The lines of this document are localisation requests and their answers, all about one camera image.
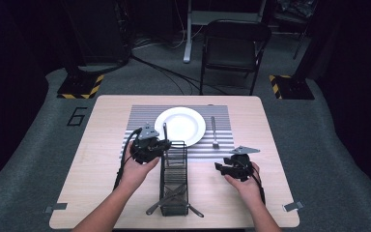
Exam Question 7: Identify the person's left hand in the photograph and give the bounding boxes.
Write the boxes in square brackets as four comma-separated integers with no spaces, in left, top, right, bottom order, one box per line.
[119,151,160,194]

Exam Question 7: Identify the white round plate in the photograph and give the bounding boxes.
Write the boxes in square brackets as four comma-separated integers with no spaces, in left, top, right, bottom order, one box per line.
[154,106,207,148]

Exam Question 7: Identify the person's right hand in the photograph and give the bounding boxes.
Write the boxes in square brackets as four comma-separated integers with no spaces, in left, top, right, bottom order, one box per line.
[223,161,264,202]

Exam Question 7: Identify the brown white striped placemat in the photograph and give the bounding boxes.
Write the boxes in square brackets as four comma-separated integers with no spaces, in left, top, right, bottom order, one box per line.
[119,104,236,160]

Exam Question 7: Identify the black floor cables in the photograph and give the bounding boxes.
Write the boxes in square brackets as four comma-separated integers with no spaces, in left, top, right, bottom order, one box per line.
[130,53,228,96]

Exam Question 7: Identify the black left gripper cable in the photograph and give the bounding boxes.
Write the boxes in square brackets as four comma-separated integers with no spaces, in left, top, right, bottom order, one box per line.
[113,127,143,191]

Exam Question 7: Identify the black wire cutlery rack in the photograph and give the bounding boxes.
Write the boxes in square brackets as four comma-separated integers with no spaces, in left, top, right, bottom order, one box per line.
[158,140,190,218]

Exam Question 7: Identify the black folding chair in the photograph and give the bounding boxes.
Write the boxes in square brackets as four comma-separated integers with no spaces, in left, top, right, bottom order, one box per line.
[200,19,272,96]

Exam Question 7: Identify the black equipment cabinet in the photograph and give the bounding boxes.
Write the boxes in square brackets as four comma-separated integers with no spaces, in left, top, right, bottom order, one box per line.
[62,0,133,66]

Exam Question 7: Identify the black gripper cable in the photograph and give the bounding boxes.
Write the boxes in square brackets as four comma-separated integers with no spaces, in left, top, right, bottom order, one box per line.
[251,173,268,206]
[113,127,143,191]

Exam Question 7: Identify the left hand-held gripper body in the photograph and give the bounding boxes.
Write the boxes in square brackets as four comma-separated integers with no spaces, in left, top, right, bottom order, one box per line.
[129,122,162,165]

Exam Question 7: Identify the metal cutlery piece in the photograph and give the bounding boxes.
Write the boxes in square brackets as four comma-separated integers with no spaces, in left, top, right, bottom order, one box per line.
[163,188,205,218]
[145,188,186,217]

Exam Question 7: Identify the black yellow striped stand base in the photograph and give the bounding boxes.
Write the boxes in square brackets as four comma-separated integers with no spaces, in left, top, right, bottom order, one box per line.
[269,74,316,101]
[56,72,105,100]

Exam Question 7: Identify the white desk frame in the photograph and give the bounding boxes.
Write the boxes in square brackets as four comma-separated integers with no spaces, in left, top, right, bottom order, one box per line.
[183,0,267,64]

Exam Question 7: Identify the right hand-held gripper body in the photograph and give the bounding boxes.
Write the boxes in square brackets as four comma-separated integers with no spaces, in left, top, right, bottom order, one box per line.
[223,145,261,182]

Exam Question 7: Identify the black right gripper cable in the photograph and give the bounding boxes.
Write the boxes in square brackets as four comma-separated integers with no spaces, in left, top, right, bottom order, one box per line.
[251,173,268,206]

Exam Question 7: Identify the grey tape strip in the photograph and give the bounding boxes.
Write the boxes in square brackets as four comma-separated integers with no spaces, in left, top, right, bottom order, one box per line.
[43,202,69,214]
[283,201,304,213]

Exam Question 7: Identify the metal fork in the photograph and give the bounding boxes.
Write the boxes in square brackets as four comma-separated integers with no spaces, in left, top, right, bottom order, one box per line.
[210,115,220,150]

